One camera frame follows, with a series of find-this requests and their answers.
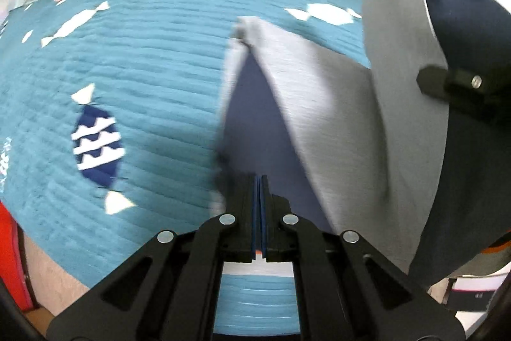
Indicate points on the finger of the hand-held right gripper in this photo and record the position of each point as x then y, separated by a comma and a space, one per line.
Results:
459, 85

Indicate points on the red fabric object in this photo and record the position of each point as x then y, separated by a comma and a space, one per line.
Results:
12, 257

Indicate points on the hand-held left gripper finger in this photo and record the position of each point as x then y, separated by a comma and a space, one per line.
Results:
263, 213
254, 213

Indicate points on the white and black box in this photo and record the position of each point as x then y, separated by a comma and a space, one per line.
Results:
471, 293

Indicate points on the teal printed blanket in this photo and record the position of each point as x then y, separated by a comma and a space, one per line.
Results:
159, 65

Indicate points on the navy and grey jacket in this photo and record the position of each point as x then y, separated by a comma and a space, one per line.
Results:
327, 105

